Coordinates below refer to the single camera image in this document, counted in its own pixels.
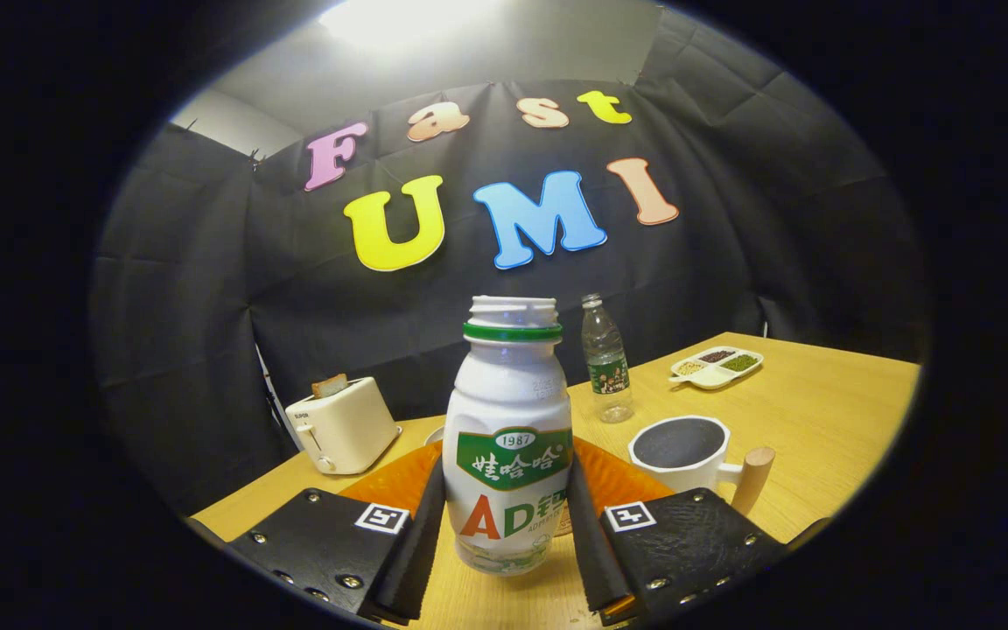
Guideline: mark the clear plastic water bottle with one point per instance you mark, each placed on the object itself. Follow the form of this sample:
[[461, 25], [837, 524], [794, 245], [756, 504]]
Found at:
[[606, 350]]

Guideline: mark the white juice bottle green label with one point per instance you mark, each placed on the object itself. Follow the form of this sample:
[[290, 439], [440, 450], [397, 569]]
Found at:
[[508, 394]]

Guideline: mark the toast bread slice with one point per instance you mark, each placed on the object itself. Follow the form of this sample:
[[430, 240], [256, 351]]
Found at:
[[330, 386]]

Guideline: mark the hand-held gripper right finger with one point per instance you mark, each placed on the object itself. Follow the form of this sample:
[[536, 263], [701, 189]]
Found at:
[[596, 560]]

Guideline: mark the green beans pile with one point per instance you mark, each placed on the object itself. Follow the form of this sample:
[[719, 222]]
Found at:
[[741, 362]]

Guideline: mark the ceiling light panel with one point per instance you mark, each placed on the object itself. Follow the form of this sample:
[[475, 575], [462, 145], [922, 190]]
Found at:
[[399, 19]]

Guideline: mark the yellow beans pile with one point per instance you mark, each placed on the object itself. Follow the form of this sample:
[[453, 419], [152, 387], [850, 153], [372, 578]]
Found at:
[[690, 368]]

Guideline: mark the black backdrop cloth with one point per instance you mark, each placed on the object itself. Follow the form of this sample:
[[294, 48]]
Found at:
[[206, 306]]

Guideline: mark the dark red beans pile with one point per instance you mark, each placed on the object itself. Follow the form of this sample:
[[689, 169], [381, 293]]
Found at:
[[717, 356]]

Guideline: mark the white toaster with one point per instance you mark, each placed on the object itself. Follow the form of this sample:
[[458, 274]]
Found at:
[[346, 433]]

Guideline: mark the wooden table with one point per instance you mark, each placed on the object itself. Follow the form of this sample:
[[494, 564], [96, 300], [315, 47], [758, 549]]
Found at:
[[819, 411]]

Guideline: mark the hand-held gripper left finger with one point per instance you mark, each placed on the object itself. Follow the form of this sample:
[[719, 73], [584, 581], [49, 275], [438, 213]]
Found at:
[[412, 560]]

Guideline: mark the white divided dish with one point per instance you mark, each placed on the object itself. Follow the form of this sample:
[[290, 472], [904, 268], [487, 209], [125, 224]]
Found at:
[[714, 378]]

